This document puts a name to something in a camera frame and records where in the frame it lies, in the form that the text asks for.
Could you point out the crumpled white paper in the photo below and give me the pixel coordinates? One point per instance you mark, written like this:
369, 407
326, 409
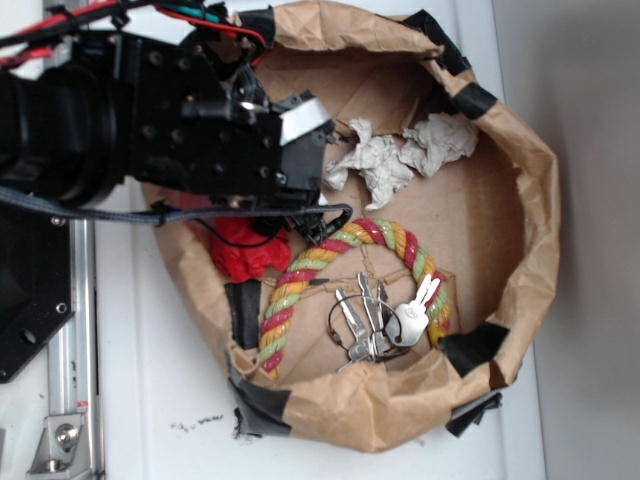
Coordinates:
388, 167

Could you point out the aluminium frame rail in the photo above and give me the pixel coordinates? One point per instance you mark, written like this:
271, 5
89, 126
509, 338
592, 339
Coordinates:
73, 378

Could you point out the brown paper bag bin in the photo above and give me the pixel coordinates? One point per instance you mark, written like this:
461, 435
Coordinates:
487, 225

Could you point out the silver corner bracket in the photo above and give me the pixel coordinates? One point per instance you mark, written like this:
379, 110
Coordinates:
63, 450

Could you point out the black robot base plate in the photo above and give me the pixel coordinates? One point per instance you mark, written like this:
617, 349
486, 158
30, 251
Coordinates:
36, 290

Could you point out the silver key bunch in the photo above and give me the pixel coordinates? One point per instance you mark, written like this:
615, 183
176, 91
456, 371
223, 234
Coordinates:
381, 331

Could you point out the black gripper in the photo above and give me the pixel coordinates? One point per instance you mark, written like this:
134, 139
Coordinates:
190, 133

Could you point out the crumpled red paper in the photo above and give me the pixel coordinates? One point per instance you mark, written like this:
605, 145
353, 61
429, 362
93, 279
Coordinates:
242, 252

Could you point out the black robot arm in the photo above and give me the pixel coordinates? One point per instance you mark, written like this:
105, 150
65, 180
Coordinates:
65, 135

